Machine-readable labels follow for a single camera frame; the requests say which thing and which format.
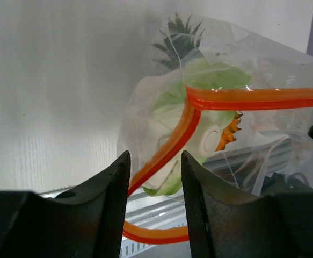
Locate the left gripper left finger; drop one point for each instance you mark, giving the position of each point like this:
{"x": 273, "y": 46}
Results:
{"x": 84, "y": 221}

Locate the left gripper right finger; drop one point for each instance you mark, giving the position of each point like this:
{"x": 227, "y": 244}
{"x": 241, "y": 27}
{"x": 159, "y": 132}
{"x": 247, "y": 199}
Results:
{"x": 224, "y": 221}

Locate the clear zip bag orange zipper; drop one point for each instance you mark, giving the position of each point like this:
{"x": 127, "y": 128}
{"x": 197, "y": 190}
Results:
{"x": 277, "y": 104}

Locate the green white cabbage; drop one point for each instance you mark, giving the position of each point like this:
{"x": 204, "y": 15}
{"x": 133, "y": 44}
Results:
{"x": 158, "y": 105}

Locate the small orange pineapple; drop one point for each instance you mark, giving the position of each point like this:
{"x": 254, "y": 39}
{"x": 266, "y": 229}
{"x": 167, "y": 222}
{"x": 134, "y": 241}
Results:
{"x": 181, "y": 40}

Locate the slotted grey cable duct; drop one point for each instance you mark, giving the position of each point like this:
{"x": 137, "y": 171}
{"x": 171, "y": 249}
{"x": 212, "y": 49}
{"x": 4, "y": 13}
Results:
{"x": 130, "y": 248}

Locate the aluminium mounting rail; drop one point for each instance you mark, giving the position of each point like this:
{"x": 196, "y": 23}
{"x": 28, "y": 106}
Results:
{"x": 262, "y": 169}

